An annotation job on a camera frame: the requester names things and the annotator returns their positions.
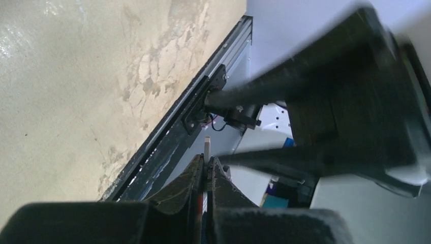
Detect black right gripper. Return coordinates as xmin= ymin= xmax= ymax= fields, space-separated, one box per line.
xmin=286 ymin=5 xmax=430 ymax=198

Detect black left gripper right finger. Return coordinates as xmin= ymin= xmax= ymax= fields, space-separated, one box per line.
xmin=206 ymin=157 xmax=354 ymax=243

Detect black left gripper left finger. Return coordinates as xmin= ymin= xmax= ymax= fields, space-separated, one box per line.
xmin=1 ymin=155 xmax=204 ymax=243

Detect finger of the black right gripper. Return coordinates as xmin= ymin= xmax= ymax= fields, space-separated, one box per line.
xmin=205 ymin=20 xmax=364 ymax=108
xmin=218 ymin=146 xmax=333 ymax=179

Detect white poker chip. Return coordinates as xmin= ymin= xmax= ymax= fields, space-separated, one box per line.
xmin=203 ymin=136 xmax=211 ymax=164

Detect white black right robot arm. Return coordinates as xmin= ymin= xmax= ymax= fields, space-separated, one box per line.
xmin=204 ymin=5 xmax=430 ymax=198

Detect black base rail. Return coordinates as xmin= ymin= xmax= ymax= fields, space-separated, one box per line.
xmin=101 ymin=64 xmax=226 ymax=201

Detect aluminium frame rail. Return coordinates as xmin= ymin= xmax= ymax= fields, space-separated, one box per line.
xmin=157 ymin=15 xmax=253 ymax=137

